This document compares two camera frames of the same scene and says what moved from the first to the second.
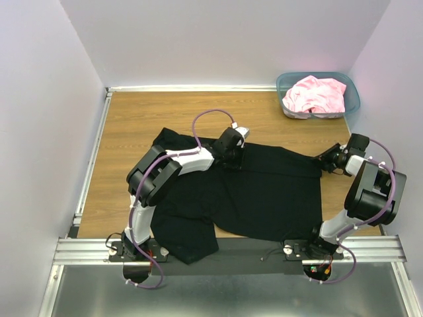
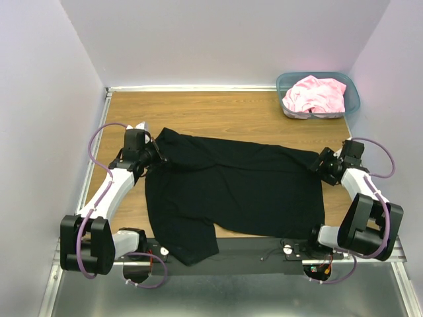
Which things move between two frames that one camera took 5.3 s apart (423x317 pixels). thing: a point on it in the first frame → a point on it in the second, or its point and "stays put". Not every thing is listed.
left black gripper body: [234, 160] → [149, 155]
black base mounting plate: [236, 256] stays put
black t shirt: [275, 194] stays put
